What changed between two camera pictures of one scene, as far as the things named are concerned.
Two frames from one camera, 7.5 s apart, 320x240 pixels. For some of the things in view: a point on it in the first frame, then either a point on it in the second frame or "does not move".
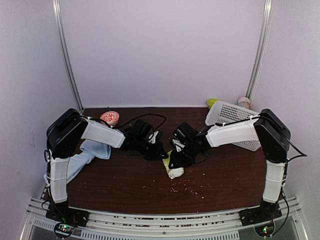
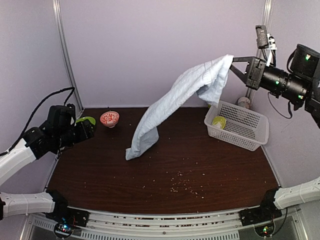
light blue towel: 91,149 to 206,78
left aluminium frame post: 58,17 does not move
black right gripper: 177,162 to 250,77
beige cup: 244,102 does not move
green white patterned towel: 173,173 to 221,120
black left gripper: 155,155 to 85,132
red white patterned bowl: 112,117 does not move
